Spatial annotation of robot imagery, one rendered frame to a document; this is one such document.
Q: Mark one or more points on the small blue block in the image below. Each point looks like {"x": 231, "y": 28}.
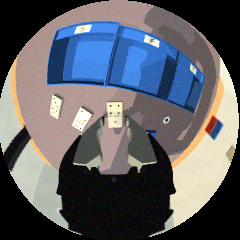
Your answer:
{"x": 153, "y": 132}

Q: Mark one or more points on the blue rack of bins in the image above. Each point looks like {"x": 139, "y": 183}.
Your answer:
{"x": 132, "y": 65}

